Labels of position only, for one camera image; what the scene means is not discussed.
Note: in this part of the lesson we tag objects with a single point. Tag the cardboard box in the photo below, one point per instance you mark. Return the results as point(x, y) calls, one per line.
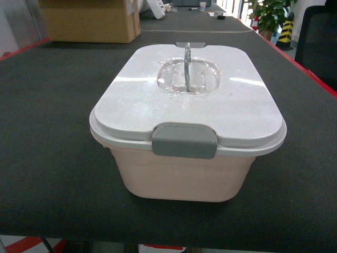
point(91, 21)

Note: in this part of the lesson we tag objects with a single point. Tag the yellow black bollard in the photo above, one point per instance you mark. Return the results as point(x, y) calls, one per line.
point(284, 40)

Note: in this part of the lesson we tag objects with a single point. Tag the white box lid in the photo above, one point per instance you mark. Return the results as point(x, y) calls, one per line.
point(189, 102)

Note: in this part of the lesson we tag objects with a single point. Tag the black office chair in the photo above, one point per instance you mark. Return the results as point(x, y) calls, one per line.
point(316, 49)

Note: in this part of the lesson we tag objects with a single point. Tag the paper cup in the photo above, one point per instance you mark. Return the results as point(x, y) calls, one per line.
point(202, 6)

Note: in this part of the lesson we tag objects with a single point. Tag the pink plastic storage box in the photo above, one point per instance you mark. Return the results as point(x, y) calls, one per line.
point(152, 176)

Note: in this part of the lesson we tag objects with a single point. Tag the potted green plant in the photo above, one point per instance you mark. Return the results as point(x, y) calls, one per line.
point(271, 15)

